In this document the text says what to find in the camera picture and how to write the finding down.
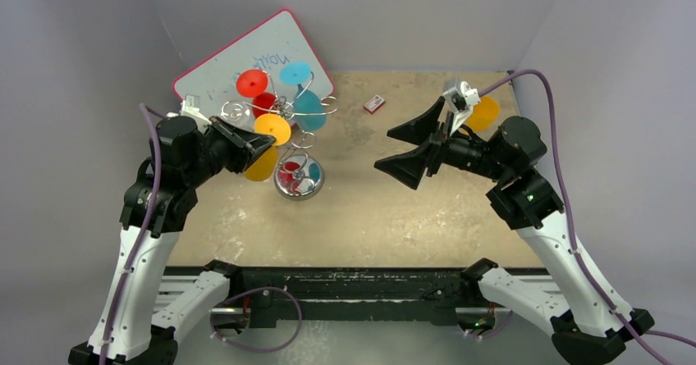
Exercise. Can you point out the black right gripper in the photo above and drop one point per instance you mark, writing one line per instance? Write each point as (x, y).
(437, 148)

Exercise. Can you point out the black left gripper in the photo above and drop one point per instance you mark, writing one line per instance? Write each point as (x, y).
(247, 148)

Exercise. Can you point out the red plastic wine glass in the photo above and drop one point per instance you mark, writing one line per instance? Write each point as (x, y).
(253, 84)

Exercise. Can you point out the teal plastic wine glass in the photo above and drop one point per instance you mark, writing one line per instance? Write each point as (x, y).
(309, 112)

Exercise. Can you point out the clear wine glass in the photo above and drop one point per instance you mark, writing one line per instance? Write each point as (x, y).
(239, 114)

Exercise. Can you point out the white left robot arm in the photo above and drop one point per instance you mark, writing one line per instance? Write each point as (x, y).
(183, 157)

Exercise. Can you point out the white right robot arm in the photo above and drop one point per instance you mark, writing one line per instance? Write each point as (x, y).
(587, 320)

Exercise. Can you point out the chrome wine glass rack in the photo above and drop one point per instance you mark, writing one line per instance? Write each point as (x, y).
(295, 174)

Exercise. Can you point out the small red white box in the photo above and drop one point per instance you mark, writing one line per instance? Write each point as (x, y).
(374, 104)

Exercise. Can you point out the red-framed whiteboard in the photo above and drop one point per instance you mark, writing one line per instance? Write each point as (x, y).
(269, 46)

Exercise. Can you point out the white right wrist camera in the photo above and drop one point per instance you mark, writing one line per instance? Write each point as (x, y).
(461, 98)

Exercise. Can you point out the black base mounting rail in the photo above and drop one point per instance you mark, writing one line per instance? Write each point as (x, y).
(259, 297)

